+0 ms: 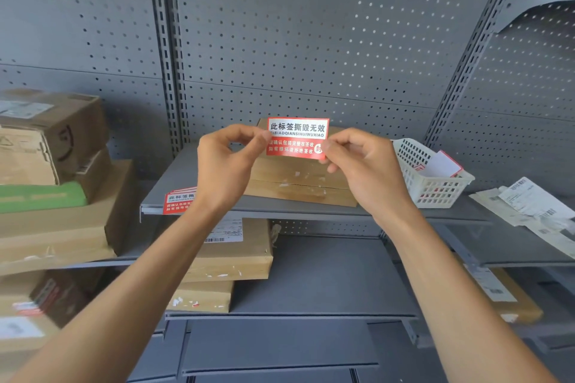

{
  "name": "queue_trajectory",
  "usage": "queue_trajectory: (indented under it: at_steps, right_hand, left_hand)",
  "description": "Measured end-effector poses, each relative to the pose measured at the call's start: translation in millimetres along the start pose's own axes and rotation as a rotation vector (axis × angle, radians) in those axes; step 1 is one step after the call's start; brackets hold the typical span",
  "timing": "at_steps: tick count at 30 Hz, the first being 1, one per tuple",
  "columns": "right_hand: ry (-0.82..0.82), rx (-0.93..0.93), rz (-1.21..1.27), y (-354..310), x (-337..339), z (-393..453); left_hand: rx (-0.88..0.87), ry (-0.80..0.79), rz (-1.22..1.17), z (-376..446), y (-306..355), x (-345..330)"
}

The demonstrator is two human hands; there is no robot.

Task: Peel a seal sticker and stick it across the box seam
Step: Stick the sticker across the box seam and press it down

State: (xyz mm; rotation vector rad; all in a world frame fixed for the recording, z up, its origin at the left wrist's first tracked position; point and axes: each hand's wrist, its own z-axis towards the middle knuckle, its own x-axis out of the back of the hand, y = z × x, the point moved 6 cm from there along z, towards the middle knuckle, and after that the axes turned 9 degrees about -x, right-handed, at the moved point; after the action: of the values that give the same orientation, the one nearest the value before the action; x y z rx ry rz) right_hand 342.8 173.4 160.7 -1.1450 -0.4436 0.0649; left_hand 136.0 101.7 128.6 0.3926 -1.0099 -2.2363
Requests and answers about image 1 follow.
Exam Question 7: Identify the person's right hand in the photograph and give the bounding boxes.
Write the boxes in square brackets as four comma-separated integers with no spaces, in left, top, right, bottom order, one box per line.
[321,128,417,220]

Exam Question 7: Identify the person's left hand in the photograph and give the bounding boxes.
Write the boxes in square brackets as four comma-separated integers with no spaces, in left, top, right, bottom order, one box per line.
[197,124,273,214]

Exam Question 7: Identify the red and white sticker label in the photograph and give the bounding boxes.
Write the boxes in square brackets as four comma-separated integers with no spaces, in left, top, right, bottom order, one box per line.
[265,117,330,162]

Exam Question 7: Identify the person's right forearm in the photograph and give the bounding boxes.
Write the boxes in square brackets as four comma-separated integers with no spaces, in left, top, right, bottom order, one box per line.
[359,204,563,383]

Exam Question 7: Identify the person's left forearm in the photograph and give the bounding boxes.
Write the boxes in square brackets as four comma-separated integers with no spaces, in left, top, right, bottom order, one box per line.
[9,204,241,383]

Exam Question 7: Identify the flat brown cardboard parcel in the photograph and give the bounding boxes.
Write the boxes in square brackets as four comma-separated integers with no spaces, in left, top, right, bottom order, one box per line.
[242,118,360,209]

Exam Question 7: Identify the gray metal shelf board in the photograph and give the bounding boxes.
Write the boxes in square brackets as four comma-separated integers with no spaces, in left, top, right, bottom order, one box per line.
[164,234,421,321]
[139,140,495,224]
[179,319,380,383]
[430,192,575,269]

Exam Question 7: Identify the stack of red stickers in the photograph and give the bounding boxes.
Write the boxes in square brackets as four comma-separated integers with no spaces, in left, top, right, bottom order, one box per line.
[162,186,199,216]

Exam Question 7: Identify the white plastic lattice basket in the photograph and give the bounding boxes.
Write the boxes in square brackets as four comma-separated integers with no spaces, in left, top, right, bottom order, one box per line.
[391,138,476,209]

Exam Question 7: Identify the cardboard parcel with barcode label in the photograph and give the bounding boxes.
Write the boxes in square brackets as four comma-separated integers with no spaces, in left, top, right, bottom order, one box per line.
[179,217,275,283]

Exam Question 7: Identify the white cards with red edge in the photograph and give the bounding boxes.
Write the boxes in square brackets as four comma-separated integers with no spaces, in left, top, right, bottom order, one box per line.
[413,150,464,180]

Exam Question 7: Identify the gray perforated back panel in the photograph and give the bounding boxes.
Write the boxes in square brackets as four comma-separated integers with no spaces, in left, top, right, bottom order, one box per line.
[165,0,507,148]
[0,0,180,174]
[427,0,575,199]

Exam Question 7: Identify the gray slotted shelf upright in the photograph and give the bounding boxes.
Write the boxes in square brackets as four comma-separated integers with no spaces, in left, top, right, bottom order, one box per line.
[422,0,513,151]
[145,0,186,159]

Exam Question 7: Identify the thin brown cardboard parcel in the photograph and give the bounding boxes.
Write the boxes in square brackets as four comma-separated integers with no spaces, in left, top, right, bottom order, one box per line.
[165,279,235,314]

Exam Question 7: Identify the small brown cardboard box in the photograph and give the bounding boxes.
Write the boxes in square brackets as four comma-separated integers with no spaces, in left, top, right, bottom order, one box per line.
[74,147,113,205]

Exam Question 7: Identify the brown cardboard box with label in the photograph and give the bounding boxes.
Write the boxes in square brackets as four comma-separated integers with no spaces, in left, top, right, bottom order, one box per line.
[0,88,109,186]

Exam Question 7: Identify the white paper shipping slips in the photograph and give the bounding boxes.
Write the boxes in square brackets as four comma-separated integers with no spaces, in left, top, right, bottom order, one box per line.
[469,177,575,259]

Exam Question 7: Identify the large flat cardboard box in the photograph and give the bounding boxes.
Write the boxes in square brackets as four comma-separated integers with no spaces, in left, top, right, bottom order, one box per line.
[0,158,137,276]

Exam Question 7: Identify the green flat package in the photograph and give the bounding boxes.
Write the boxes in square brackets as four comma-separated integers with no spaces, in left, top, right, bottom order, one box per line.
[0,181,89,215]

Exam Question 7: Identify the yellow-brown parcel with white label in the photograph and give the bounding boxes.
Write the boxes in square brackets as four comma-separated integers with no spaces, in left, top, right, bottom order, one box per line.
[453,253,545,325]

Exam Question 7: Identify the cardboard box with red tape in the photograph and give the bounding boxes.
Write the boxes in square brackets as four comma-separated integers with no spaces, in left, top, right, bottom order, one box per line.
[0,268,106,372]

